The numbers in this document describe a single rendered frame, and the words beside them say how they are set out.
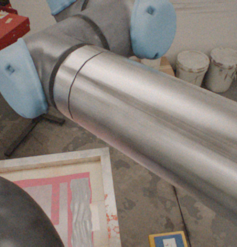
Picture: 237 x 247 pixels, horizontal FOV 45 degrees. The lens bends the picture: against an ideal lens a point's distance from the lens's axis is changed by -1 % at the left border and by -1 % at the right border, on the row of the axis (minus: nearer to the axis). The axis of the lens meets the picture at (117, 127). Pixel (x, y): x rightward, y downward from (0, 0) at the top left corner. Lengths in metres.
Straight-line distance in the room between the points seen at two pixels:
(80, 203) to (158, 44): 0.83
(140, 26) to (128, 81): 0.13
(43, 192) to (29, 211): 0.90
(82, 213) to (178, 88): 0.91
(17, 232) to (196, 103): 0.16
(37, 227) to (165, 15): 0.26
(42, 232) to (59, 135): 2.40
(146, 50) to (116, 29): 0.04
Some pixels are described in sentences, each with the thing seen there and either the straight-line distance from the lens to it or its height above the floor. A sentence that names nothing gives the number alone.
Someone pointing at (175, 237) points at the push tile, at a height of 0.97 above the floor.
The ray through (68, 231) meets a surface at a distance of 1.07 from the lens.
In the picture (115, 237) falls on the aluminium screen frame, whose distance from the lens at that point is 1.00.
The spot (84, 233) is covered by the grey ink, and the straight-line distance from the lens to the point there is 1.05.
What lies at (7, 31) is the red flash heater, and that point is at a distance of 1.91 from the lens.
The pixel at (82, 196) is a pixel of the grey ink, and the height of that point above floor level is 1.01.
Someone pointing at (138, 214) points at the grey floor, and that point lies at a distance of 2.19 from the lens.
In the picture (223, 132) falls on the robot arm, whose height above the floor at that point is 1.85.
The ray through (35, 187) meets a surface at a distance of 1.18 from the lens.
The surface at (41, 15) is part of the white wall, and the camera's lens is 2.74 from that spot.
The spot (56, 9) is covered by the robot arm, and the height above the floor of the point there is 1.80.
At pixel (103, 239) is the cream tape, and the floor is 1.01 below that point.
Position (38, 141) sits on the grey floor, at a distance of 2.65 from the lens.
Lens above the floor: 1.98
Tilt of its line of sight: 48 degrees down
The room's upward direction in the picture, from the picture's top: straight up
